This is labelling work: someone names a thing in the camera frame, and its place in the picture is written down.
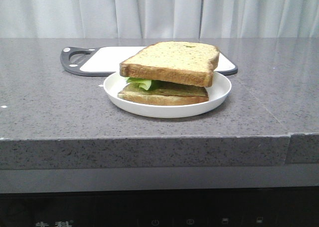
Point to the white cutting board grey rim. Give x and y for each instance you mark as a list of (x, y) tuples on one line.
[(96, 62)]

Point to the white round plate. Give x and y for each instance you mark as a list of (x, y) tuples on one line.
[(217, 94)]

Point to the grey white curtain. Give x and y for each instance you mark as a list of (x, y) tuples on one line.
[(159, 18)]

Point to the green lettuce leaf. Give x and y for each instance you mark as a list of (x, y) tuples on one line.
[(145, 84)]

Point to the thin bottom bread slice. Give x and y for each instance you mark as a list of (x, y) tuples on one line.
[(164, 94)]

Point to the thick top bread slice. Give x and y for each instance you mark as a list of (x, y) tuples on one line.
[(179, 62)]

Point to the black appliance control panel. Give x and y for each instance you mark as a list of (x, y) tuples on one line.
[(252, 207)]

